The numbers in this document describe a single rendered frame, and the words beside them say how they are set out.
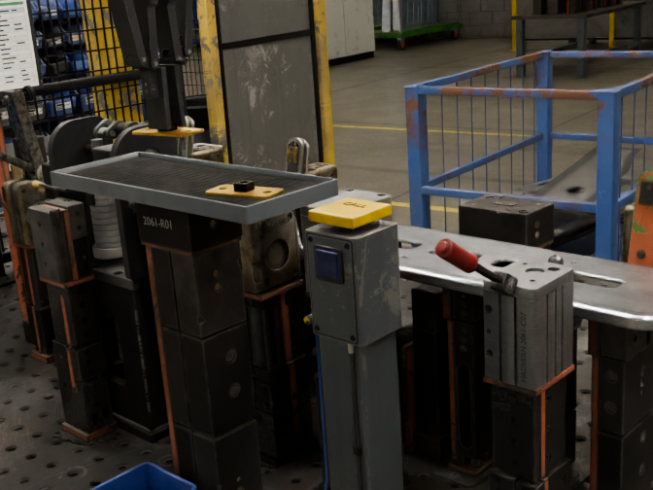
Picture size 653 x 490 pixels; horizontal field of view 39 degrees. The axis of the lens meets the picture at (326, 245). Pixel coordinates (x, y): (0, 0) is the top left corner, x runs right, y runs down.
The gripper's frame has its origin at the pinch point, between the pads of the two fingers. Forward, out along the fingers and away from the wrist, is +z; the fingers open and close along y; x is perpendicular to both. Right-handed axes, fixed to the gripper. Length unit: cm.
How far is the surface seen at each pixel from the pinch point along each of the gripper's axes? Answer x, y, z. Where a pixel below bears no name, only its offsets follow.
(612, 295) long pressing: 45, -24, 26
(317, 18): -220, -355, 15
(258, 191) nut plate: 14.1, 1.8, 9.6
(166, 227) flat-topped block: 1.2, 3.3, 14.6
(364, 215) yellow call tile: 29.3, 5.0, 10.1
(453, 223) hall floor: -143, -360, 126
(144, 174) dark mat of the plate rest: -6.4, -1.6, 9.9
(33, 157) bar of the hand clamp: -63, -30, 17
